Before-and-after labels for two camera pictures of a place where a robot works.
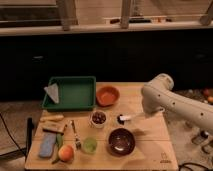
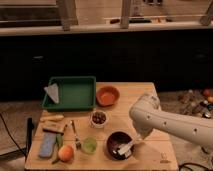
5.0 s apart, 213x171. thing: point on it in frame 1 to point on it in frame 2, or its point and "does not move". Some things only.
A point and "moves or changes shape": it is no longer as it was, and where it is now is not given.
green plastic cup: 89,145 does not move
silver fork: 77,138 does not move
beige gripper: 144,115 to 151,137
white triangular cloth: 53,90 does not move
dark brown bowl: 121,142 moves or changes shape
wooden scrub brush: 55,127 does not move
